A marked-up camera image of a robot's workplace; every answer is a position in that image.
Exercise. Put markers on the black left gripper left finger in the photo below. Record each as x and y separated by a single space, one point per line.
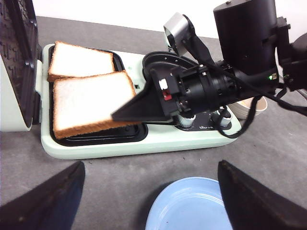
52 205

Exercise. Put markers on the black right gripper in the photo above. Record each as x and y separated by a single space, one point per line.
177 90

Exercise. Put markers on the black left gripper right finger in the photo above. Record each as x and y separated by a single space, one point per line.
252 206

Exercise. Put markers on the white bread slice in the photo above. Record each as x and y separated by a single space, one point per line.
85 105
69 61

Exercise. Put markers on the beige ribbed ceramic bowl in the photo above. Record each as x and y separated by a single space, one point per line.
241 108

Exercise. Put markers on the breakfast maker hinged lid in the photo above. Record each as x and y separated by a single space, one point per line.
20 66

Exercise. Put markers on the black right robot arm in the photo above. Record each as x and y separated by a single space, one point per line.
254 42

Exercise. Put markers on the mint green breakfast maker base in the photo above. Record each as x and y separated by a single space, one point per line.
128 140

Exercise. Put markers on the left silver control knob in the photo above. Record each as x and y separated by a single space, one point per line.
184 122

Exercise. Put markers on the silver control knob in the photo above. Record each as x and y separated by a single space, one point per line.
226 117
184 122

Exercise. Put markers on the black round frying pan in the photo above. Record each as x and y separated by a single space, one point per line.
163 62

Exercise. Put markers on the blue plastic plate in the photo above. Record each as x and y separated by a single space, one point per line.
193 203

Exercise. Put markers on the right silver control knob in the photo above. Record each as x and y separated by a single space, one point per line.
226 117

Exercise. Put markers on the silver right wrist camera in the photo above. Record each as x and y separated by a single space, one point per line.
176 30

